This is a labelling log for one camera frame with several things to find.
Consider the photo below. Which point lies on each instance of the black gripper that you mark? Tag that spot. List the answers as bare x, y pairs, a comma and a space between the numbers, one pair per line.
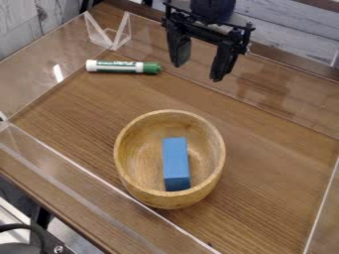
212, 22

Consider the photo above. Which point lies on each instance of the blue rectangular block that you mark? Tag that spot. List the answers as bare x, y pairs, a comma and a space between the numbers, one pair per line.
176, 174

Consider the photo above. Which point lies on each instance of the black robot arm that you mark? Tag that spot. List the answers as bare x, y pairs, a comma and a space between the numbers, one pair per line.
209, 21

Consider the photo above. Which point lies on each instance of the brown wooden bowl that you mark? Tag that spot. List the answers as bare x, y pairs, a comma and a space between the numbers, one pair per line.
139, 163

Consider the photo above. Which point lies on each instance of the green and white marker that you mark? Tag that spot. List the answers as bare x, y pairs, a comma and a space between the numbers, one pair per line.
121, 67

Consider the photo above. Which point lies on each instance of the black metal stand base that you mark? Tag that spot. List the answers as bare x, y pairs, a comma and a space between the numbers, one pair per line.
54, 246

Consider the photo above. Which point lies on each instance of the clear acrylic corner bracket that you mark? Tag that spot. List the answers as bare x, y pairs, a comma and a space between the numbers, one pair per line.
105, 37

